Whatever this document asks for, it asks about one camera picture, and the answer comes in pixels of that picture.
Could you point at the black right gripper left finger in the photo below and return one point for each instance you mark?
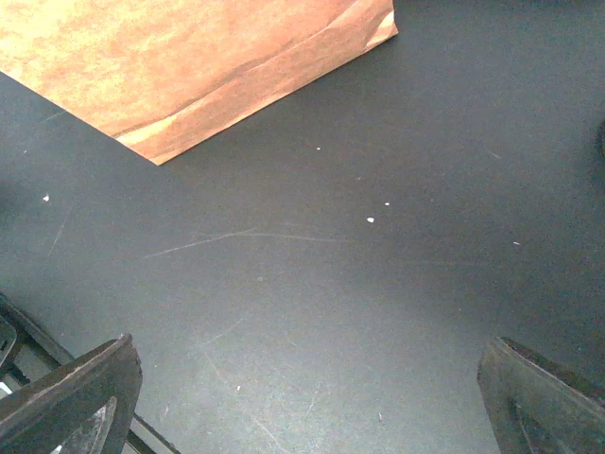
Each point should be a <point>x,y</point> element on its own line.
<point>84,406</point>

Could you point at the large brown paper bag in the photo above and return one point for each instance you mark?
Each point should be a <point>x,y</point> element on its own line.
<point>160,77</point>

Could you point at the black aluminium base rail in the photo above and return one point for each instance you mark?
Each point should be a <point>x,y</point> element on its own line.
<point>28,353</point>

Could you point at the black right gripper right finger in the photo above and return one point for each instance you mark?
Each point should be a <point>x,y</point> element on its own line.
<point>536,405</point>

